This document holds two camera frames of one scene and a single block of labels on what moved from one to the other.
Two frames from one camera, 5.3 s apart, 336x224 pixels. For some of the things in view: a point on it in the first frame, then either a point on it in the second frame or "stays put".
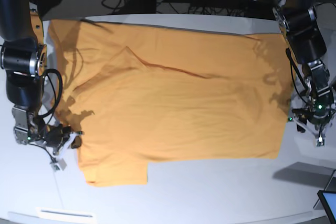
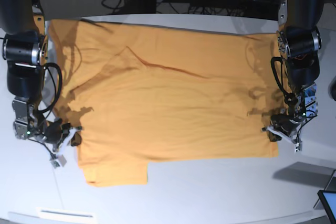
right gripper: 316,117 → 286,127
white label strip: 55,213 stays put
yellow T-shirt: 134,95 stays put
